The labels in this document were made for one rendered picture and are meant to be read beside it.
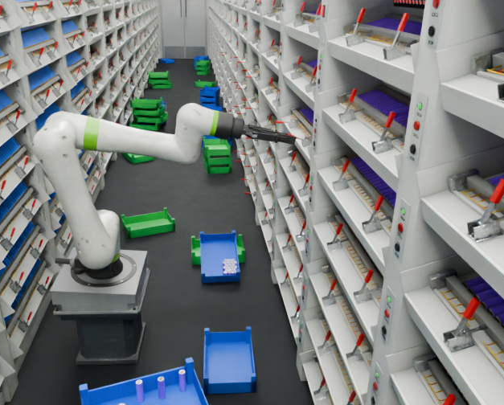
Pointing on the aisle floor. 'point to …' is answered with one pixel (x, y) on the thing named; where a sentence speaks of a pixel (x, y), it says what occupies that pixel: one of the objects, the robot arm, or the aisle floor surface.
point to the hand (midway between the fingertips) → (285, 137)
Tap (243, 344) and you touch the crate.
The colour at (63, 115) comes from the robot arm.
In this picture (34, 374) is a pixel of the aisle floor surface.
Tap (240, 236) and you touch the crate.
